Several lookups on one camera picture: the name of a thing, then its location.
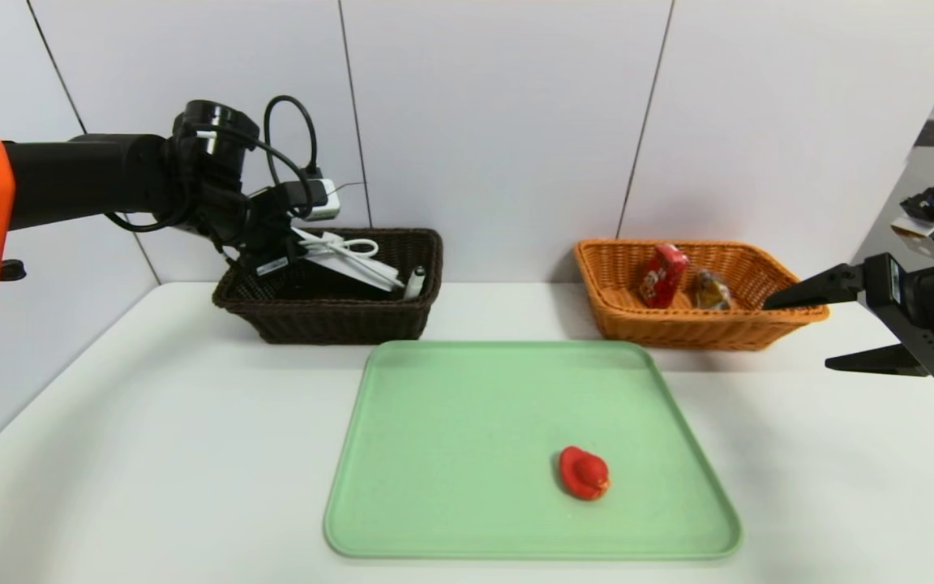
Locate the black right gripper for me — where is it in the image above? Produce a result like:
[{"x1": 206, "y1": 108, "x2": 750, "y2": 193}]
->
[{"x1": 762, "y1": 252, "x2": 934, "y2": 380}]

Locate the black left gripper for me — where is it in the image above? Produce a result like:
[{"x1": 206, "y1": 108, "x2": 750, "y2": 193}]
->
[{"x1": 238, "y1": 228, "x2": 310, "y2": 279}]

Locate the white power strip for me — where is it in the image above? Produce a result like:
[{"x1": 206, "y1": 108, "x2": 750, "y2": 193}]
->
[{"x1": 293, "y1": 230, "x2": 407, "y2": 294}]

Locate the brown snack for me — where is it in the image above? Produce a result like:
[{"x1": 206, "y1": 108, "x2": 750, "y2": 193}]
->
[{"x1": 692, "y1": 268, "x2": 732, "y2": 311}]

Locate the red snack box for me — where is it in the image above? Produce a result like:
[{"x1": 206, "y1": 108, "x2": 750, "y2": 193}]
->
[{"x1": 637, "y1": 243, "x2": 691, "y2": 310}]

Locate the small red toy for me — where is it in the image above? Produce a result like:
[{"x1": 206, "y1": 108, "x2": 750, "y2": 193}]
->
[{"x1": 558, "y1": 445, "x2": 611, "y2": 500}]

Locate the dark brown wicker basket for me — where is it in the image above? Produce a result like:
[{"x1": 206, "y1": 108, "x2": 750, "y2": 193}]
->
[{"x1": 213, "y1": 228, "x2": 444, "y2": 345}]

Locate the orange wicker basket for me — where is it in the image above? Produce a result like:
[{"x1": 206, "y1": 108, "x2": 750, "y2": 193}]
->
[{"x1": 573, "y1": 238, "x2": 830, "y2": 352}]

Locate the light green plastic tray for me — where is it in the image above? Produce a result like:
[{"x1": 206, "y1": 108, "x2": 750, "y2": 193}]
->
[{"x1": 323, "y1": 339, "x2": 742, "y2": 560}]

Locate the white power strip cable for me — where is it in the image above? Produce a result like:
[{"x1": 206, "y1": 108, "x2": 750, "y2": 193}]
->
[{"x1": 293, "y1": 228, "x2": 379, "y2": 262}]

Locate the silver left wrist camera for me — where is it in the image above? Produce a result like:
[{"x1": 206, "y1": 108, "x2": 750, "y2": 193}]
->
[{"x1": 293, "y1": 178, "x2": 341, "y2": 222}]

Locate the black left camera cable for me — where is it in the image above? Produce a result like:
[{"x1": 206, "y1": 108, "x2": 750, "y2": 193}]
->
[{"x1": 263, "y1": 95, "x2": 323, "y2": 183}]

